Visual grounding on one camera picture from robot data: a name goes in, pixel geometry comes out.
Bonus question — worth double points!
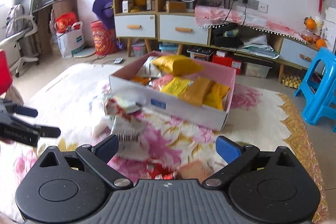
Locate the yellow puffy snack bag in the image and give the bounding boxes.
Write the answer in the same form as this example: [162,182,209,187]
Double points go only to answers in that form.
[151,55,204,76]

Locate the clear storage bin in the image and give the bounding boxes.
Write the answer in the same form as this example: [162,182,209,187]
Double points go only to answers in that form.
[244,62,271,79]

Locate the small red candy packet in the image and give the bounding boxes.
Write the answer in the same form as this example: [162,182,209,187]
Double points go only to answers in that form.
[146,163,177,180]

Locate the pink floral cabinet cloth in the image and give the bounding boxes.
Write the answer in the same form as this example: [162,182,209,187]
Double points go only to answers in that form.
[194,6,305,43]

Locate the pink cracker pack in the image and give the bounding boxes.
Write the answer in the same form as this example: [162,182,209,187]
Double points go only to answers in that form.
[177,159,221,182]

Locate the red cylindrical gift box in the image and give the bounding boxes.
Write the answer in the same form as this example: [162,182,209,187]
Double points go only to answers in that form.
[91,20,119,56]

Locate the oranges on cabinet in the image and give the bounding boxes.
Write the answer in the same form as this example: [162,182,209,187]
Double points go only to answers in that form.
[301,16,327,49]

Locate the pink white cardboard box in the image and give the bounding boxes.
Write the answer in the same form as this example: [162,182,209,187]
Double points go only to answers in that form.
[109,51,236,131]

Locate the white shopping bag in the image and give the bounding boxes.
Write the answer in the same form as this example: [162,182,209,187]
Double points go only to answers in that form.
[54,12,85,59]

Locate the purple plush toy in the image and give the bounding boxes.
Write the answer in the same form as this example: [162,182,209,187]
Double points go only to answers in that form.
[92,0,120,49]

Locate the orange wafer snack pack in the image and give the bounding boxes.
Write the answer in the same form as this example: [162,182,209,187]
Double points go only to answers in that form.
[183,77,214,107]

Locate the silver white snack pouch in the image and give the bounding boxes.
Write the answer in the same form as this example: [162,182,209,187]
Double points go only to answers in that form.
[136,56,163,79]

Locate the white office chair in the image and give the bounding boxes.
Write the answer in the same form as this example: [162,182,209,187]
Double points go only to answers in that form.
[1,0,39,77]

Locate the yellow snack pack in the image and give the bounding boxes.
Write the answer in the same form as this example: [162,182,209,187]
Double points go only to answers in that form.
[161,77,193,97]

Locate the floral tablecloth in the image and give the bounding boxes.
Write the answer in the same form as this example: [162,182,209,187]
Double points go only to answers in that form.
[1,64,324,222]

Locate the blue plastic stool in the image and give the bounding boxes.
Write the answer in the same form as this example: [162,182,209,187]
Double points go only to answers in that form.
[294,47,335,126]

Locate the wooden tv cabinet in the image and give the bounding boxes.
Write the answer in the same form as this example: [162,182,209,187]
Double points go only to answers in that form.
[113,0,318,70]

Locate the white green nut pouch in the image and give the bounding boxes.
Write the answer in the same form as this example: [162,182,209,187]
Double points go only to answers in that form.
[104,93,146,145]

